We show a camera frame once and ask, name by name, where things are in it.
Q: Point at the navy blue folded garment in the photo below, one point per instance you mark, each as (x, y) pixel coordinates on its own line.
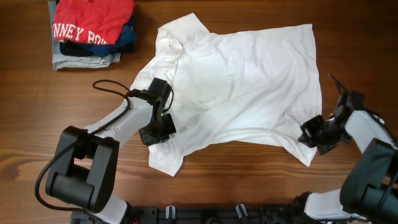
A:
(124, 44)

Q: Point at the right grey rail clip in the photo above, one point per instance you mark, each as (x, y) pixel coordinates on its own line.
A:
(241, 211)

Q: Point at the grey rail clip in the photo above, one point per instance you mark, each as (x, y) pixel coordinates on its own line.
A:
(170, 212)
(241, 211)

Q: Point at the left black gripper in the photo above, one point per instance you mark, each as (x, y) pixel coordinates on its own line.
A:
(158, 133)

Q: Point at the white t-shirt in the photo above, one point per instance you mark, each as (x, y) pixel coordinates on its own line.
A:
(255, 86)

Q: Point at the black folded garment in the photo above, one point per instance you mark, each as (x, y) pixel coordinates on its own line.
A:
(85, 50)

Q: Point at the red folded t-shirt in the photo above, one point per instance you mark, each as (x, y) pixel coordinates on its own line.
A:
(98, 22)

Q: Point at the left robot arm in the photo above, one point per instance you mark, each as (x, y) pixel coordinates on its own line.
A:
(83, 169)

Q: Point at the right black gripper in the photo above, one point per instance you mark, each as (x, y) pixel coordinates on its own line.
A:
(314, 137)

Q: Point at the light grey folded jeans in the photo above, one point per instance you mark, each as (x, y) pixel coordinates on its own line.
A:
(60, 60)

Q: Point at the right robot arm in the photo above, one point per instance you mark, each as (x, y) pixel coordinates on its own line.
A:
(368, 193)

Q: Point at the left grey rail clip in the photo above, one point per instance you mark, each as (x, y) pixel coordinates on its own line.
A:
(170, 212)

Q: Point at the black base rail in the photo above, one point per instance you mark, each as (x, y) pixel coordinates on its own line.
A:
(266, 214)

